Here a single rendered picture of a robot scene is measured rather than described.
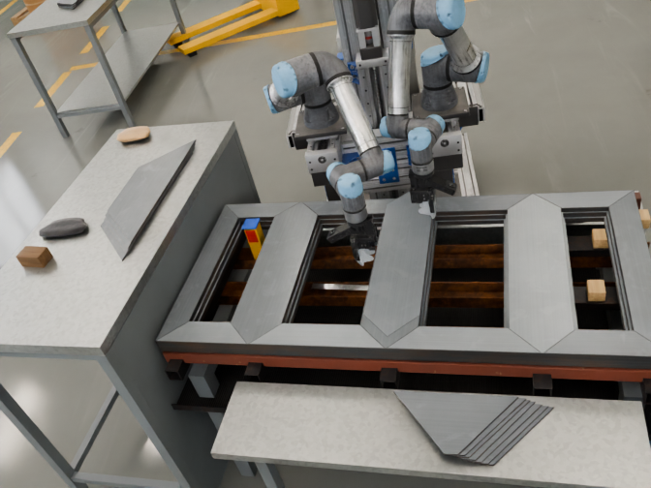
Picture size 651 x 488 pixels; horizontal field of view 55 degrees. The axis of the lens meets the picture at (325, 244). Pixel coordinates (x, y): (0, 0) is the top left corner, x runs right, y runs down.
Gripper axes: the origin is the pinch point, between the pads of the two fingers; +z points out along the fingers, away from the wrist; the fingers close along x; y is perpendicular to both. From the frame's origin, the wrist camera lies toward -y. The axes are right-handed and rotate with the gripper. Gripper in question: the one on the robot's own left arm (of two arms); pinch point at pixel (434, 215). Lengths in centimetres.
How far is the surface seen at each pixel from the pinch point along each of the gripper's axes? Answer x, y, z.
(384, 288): 36.7, 14.0, 0.7
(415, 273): 29.8, 4.4, 0.8
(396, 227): 5.3, 13.5, 0.7
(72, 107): -242, 331, 63
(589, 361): 62, -47, 4
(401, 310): 46.6, 7.1, 0.8
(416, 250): 18.2, 5.2, 0.8
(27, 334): 76, 120, -18
